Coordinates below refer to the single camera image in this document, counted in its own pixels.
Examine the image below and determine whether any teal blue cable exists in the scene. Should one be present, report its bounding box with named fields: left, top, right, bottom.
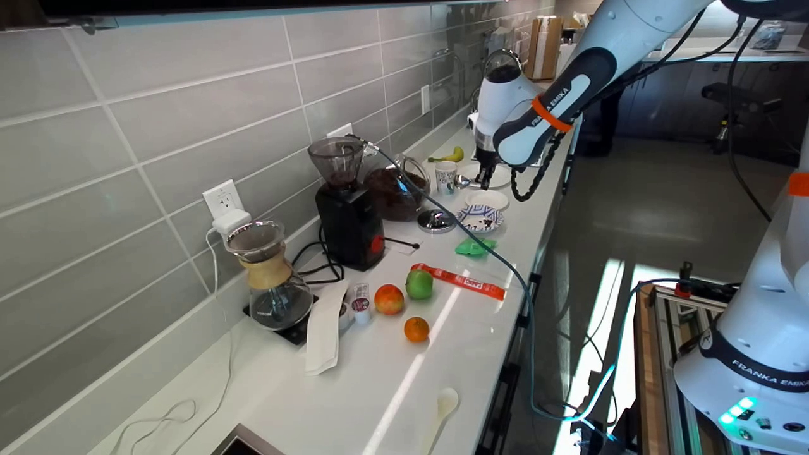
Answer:
left=366, top=138, right=668, bottom=431

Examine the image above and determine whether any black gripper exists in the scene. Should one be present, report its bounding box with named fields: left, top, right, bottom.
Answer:
left=475, top=146, right=498, bottom=186

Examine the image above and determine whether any patterned paper cup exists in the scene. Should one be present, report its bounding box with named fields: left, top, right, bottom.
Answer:
left=436, top=161, right=459, bottom=194

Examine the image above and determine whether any white plastic spoon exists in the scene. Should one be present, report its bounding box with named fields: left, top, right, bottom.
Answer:
left=424, top=386, right=460, bottom=455

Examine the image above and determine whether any white wall outlet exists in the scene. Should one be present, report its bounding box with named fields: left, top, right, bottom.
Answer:
left=203, top=179, right=250, bottom=238

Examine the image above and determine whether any yellow banana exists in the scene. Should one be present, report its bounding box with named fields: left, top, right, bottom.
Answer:
left=427, top=146, right=465, bottom=161

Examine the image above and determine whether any white charger cable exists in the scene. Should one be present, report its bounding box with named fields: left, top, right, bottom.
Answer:
left=110, top=224, right=244, bottom=455

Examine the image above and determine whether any green apple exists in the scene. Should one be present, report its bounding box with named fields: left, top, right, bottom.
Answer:
left=405, top=270, right=436, bottom=302

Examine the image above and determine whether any chrome jar lid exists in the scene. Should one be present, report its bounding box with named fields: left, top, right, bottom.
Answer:
left=418, top=210, right=455, bottom=233

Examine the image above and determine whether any small orange mandarin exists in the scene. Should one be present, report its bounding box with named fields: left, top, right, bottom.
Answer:
left=405, top=316, right=431, bottom=343

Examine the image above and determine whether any white paper coffee filter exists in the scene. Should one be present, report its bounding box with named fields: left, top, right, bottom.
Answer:
left=306, top=282, right=347, bottom=377

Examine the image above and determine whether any coffee pod capsule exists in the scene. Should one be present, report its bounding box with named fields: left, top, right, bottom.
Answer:
left=350, top=295, right=371, bottom=323

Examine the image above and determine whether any black scale under carafe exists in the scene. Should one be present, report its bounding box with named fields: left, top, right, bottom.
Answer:
left=244, top=294, right=318, bottom=345

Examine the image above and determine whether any orange snack stick packet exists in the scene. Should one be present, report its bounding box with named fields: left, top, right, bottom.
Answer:
left=424, top=266, right=505, bottom=301

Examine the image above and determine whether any small white paper plate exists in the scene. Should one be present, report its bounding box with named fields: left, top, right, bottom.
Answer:
left=465, top=189, right=510, bottom=213

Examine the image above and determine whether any red orange apple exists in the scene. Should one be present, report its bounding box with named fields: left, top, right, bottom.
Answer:
left=374, top=282, right=405, bottom=316

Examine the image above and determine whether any black coffee grinder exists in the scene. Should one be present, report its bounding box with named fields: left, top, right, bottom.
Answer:
left=308, top=136, right=384, bottom=270

